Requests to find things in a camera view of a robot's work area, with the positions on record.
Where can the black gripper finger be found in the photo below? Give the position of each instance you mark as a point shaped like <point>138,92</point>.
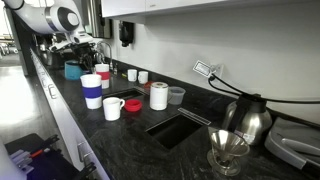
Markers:
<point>92,60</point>
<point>83,61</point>

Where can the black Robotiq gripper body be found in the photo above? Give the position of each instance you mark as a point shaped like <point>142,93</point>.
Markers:
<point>85,50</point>

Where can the blue ceramic mug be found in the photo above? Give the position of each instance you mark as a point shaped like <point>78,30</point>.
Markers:
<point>72,71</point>

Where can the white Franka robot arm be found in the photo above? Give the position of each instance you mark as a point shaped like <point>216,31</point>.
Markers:
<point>40,16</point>

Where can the small white cup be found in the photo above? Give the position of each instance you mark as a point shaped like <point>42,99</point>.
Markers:
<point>111,109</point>

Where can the translucent plastic cup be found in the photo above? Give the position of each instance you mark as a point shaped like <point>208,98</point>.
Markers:
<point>176,96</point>

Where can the chrome sink faucet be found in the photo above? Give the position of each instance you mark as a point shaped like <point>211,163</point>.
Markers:
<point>110,53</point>

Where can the white tumbler with red band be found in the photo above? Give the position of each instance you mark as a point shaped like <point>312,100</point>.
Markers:
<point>104,76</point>

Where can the white tumbler with blue band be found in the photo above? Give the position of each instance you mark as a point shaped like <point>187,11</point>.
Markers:
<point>91,91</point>

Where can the yellow sponge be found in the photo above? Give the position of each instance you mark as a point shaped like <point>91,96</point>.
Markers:
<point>124,76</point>

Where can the white ceramic mug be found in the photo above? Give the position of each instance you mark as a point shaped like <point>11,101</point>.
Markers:
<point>132,75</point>
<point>143,77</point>

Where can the white lower cabinets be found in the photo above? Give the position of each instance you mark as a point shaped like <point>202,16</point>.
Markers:
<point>63,113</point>

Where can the red bowl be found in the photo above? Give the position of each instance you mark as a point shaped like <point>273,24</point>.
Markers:
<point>133,105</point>

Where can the orange-red round lid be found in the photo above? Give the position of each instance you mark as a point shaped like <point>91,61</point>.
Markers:
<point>148,84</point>

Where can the white cylindrical canister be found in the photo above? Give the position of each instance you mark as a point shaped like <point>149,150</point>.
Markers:
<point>158,96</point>

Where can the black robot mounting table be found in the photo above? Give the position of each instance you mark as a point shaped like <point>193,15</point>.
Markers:
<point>56,166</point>

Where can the white label tag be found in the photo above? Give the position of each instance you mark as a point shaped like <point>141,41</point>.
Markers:
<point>202,68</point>

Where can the glass pour-over dripper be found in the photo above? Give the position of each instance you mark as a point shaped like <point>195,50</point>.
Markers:
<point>226,143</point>

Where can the stainless steel carafe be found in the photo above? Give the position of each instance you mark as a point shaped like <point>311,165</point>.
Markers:
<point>250,123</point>

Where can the grey tray at right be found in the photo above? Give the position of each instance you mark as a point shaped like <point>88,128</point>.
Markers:
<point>293,143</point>

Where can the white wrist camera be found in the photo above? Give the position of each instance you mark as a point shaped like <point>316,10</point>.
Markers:
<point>78,37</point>

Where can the stainless steel wall dispenser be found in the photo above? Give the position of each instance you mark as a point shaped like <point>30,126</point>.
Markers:
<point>100,20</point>

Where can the black wall soap dispenser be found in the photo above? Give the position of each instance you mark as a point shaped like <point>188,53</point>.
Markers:
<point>126,33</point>

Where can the aluminium extrusion rail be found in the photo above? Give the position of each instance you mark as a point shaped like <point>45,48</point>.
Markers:
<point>21,161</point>

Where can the white wall cabinet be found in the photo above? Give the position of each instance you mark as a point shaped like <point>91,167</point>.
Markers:
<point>200,4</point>

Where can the white wall outlet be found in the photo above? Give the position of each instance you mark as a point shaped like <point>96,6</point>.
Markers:
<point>218,70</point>

